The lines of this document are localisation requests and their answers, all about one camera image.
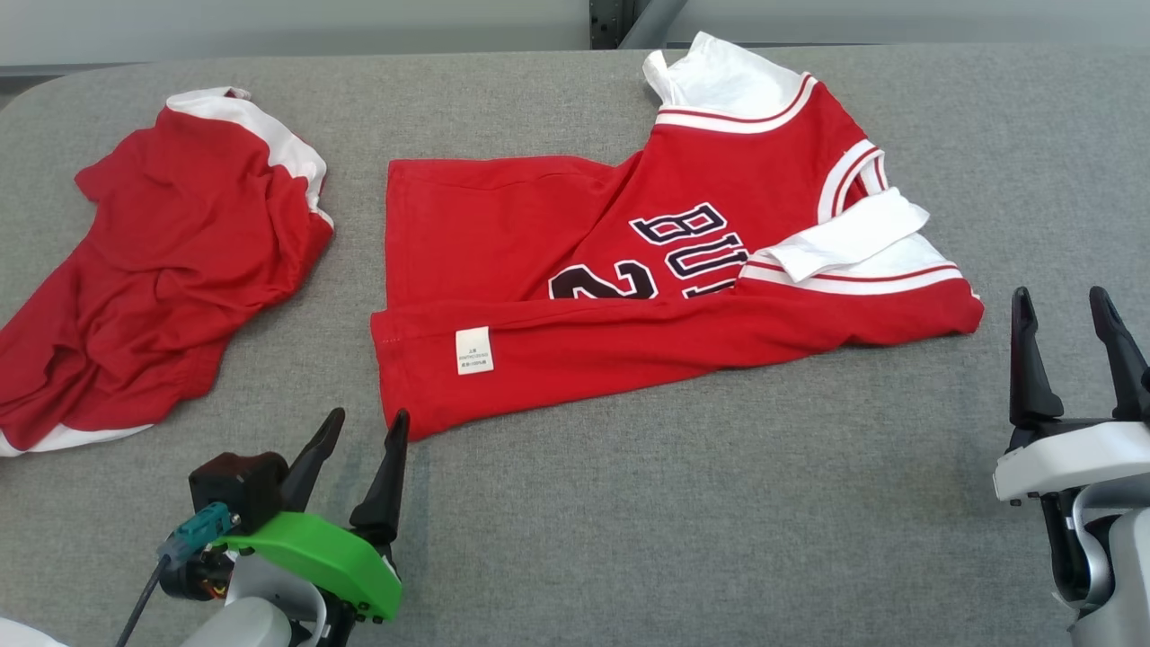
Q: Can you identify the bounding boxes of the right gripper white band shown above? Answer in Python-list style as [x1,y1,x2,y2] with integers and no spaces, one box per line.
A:
[993,285,1150,506]

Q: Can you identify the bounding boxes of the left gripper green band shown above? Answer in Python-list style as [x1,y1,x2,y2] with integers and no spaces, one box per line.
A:
[159,407,411,647]

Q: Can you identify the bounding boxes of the red basketball shorts white stripe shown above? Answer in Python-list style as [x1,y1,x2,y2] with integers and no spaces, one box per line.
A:
[0,85,336,458]

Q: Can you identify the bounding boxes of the red basketball jersey white sleeves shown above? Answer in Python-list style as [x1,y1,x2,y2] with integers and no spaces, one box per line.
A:
[369,31,986,443]

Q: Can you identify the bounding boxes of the white cloth strip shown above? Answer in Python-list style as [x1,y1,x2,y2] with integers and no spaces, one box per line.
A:
[0,617,66,647]

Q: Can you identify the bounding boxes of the teal cable connector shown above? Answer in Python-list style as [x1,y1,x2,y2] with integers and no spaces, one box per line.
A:
[158,501,241,569]

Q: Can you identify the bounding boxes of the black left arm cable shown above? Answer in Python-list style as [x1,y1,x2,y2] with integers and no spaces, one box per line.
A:
[114,555,173,647]

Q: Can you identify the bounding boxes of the grey metal frame post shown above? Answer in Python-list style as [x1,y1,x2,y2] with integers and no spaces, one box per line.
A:
[588,0,691,51]

